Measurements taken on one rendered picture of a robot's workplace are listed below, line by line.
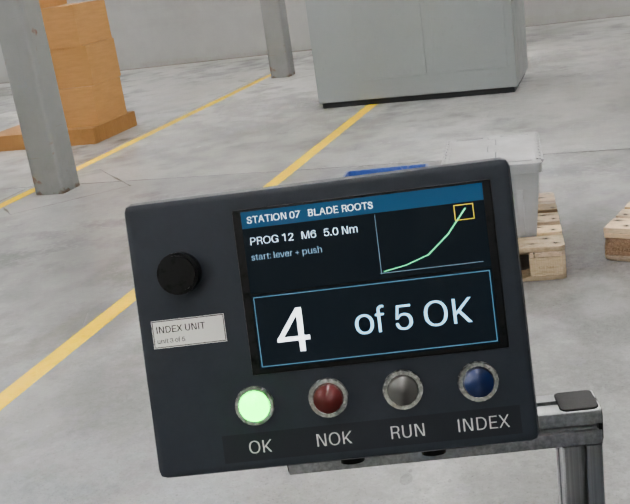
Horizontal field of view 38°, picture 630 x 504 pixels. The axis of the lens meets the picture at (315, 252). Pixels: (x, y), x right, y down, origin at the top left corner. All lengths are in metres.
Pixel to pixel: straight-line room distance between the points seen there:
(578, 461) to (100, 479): 2.29
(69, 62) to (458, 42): 3.49
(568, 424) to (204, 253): 0.30
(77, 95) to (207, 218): 8.25
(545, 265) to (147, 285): 3.30
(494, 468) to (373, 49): 6.15
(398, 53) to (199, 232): 7.76
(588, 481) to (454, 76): 7.63
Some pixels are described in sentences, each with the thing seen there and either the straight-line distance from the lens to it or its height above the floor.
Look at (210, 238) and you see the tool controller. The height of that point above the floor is 1.23.
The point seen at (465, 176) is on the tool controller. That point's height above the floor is 1.25.
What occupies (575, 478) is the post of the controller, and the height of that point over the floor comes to 1.00.
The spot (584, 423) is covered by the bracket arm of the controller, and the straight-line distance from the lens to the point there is 0.72.
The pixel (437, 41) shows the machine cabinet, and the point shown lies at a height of 0.50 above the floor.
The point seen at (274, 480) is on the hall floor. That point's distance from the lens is 2.70.
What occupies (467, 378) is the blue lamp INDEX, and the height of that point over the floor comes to 1.12.
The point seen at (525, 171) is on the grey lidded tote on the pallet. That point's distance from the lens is 3.85.
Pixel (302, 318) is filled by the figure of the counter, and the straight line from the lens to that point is 0.62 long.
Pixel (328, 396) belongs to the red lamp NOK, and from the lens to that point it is 0.62.
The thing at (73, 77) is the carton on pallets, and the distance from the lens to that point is 8.89.
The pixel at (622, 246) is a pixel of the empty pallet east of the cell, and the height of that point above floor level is 0.07.
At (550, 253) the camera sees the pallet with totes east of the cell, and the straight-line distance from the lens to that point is 3.85.
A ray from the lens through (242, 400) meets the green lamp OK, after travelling 0.63.
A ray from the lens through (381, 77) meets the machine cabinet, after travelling 8.43.
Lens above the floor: 1.40
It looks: 18 degrees down
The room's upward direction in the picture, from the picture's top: 8 degrees counter-clockwise
